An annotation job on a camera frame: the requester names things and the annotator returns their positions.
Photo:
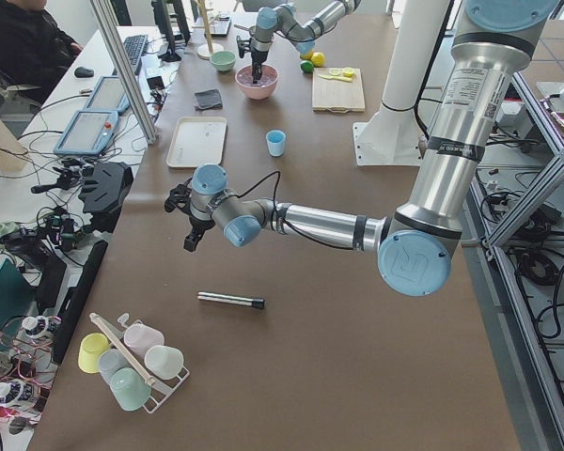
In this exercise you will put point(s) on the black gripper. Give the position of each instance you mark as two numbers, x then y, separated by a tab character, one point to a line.
258	58
197	225

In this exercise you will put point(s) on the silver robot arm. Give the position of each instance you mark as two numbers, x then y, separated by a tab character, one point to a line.
414	247
281	19

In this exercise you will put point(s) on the pink bowl of ice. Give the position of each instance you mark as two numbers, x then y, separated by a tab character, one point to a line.
260	90

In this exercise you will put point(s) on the blue plastic cup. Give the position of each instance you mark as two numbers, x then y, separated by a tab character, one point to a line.
276	141

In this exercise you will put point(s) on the pink cup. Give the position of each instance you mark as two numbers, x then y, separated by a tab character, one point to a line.
139	338

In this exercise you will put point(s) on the white cup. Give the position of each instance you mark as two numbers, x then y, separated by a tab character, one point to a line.
164	362

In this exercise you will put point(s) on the yellow cup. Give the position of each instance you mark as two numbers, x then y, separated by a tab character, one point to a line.
91	348

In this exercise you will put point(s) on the grey cup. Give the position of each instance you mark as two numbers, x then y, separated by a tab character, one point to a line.
109	363

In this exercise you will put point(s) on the green cup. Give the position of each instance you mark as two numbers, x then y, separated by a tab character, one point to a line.
129	389

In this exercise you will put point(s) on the green bowl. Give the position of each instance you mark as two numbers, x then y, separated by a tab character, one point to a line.
223	61

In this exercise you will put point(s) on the green lime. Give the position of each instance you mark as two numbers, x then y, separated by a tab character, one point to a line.
307	66

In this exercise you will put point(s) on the grey folded cloth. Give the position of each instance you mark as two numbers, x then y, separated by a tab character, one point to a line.
208	99

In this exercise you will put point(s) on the wooden mug tree stand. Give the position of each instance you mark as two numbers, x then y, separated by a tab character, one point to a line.
206	50

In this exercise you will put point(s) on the yellow lemon near board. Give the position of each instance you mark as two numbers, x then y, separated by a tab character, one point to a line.
318	59

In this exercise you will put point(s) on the wooden cutting board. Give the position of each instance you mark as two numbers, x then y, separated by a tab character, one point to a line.
335	96

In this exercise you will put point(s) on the yellow plastic knife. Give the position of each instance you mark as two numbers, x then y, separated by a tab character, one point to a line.
335	78

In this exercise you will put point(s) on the steel muddler with black tip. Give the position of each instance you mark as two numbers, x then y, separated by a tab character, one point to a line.
256	303

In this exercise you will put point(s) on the cream rabbit tray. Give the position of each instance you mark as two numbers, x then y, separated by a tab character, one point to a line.
196	141

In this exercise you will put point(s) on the lemon half slice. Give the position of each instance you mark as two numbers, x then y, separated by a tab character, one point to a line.
348	72

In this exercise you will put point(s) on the black keyboard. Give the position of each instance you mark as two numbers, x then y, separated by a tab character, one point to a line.
134	47

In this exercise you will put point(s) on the blue teach pendant near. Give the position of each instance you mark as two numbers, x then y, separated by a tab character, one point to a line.
88	133

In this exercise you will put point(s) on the blue teach pendant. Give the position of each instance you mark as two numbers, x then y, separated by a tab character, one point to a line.
108	94
88	133

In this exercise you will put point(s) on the blue teach pendant far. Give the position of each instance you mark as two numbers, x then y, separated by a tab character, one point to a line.
108	94

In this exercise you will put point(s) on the black computer mouse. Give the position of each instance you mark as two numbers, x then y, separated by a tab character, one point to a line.
83	72

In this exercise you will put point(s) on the seated person in black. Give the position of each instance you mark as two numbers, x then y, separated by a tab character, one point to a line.
33	49

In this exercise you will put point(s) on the black plastic bracket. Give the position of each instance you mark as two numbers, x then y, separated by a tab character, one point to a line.
106	188

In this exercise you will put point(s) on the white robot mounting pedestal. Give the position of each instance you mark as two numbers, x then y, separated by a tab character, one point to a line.
391	136

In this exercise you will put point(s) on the white wire cup rack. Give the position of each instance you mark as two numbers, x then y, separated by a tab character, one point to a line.
161	391

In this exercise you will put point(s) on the aluminium frame post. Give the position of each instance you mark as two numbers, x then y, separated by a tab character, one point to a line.
107	23

